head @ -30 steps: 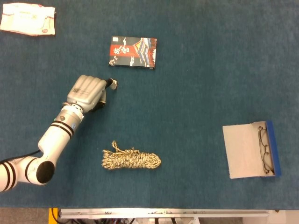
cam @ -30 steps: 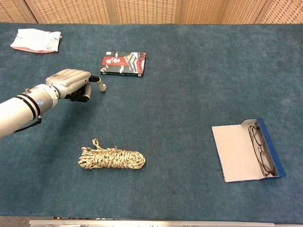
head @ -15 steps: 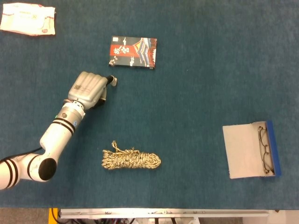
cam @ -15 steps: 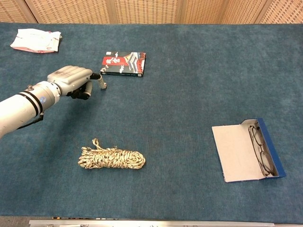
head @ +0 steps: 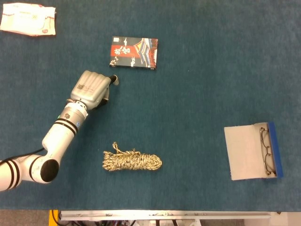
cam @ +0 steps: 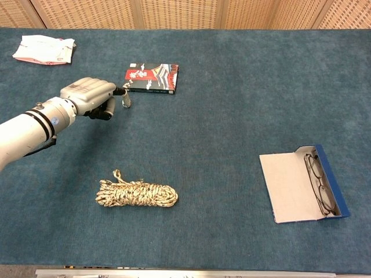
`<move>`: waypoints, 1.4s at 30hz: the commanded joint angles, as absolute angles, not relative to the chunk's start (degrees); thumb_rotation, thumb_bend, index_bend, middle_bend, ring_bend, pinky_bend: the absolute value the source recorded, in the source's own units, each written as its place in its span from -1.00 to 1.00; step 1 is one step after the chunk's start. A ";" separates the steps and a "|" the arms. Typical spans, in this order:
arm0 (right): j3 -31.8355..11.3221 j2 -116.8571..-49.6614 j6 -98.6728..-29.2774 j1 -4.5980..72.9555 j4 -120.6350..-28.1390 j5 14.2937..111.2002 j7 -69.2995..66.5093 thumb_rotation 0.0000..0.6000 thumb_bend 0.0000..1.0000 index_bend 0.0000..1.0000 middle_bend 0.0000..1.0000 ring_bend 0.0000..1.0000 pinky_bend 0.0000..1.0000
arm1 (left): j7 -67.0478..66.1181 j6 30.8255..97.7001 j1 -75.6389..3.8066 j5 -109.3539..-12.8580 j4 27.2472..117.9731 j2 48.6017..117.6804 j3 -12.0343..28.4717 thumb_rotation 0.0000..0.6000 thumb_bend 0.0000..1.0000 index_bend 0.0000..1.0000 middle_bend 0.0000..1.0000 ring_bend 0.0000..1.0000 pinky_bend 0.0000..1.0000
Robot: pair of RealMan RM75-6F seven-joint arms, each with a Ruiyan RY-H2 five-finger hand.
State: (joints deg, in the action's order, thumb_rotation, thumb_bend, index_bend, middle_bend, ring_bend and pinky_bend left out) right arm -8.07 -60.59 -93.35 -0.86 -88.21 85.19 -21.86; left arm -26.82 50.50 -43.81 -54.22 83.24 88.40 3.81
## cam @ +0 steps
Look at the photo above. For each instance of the thin-framed eyeglasses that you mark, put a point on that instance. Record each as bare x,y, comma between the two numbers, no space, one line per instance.
319,185

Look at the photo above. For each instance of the wicker folding screen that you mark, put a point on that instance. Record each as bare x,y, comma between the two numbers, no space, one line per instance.
185,13

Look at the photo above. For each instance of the open blue glasses case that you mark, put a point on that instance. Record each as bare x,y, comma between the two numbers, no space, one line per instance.
301,185

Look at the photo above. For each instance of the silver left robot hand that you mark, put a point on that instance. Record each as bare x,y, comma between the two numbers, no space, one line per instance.
87,94

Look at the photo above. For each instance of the black red playing card box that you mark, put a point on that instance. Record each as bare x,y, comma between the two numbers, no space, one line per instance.
152,78

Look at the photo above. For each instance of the aluminium table edge rail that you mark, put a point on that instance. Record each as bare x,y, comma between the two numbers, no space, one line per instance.
185,274

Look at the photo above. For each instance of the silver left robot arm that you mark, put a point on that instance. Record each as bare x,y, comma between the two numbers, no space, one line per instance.
29,128

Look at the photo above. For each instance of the crumpled white cloth bag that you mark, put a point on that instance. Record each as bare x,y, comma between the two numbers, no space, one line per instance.
45,49

